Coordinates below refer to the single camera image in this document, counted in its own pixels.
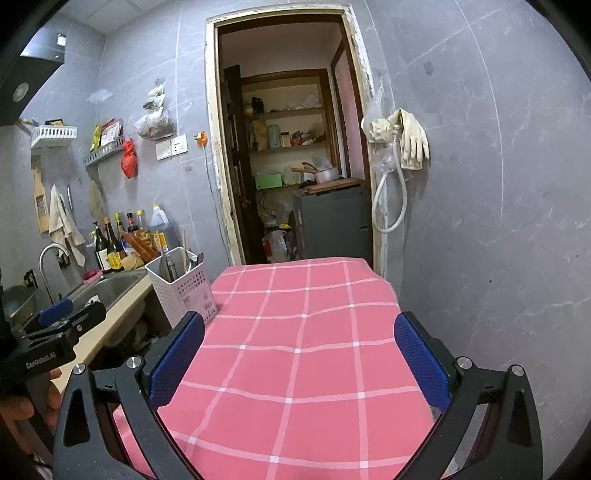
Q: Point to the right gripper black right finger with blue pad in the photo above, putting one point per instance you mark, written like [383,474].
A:
[508,444]

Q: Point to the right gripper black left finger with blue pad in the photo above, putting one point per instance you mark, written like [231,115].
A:
[87,443]

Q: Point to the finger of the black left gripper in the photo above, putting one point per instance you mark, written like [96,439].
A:
[87,318]

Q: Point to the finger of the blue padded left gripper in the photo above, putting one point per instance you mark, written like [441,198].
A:
[56,312]

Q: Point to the wooden chopstick pair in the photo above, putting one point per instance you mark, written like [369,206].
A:
[184,255]

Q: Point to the left hand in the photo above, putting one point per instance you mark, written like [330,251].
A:
[17,409]

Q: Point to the dark soy sauce bottle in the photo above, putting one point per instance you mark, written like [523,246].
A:
[114,248]

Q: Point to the chrome sink faucet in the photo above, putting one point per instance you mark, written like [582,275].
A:
[54,279]

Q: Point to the white perforated utensil holder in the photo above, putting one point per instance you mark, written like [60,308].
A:
[178,293]

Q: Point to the beige hanging towel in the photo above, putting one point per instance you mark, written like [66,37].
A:
[62,227]

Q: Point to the large oil jug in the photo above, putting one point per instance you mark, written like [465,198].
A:
[163,233]

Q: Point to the red plastic bag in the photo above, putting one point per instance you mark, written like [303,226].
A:
[128,162]

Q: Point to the clear bag of dried goods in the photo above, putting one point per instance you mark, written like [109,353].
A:
[156,124]

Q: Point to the green box on shelf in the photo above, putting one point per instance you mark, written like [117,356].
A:
[268,181]

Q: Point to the pink checked tablecloth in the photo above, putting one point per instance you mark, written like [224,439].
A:
[299,378]

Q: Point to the black range hood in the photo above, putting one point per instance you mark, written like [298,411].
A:
[39,60]

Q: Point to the wooden board on cabinet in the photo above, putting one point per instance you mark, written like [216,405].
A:
[333,185]

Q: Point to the dark grey cabinet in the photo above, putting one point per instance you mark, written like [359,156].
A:
[335,224]

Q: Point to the small metal pot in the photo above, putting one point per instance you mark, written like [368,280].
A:
[321,176]

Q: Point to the cream rubber gloves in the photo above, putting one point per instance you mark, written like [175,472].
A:
[403,127]

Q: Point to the wooden cutting board on wall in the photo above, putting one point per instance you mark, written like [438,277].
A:
[40,200]

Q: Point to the metal wall rack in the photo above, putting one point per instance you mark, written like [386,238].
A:
[104,152]

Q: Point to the white wall basket shelf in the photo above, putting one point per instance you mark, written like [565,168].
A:
[47,136]

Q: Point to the white wall socket panel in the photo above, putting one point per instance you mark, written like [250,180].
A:
[171,147]

